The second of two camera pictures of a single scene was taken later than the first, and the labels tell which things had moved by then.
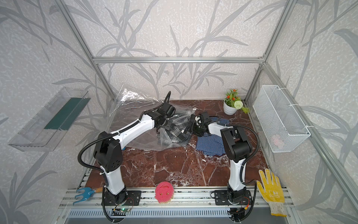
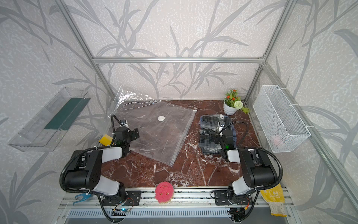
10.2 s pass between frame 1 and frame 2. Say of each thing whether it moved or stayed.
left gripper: moved
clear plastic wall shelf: stayed
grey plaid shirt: moved
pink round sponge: stayed
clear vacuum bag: moved
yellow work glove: stayed
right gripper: moved
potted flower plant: stayed
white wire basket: stayed
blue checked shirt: moved
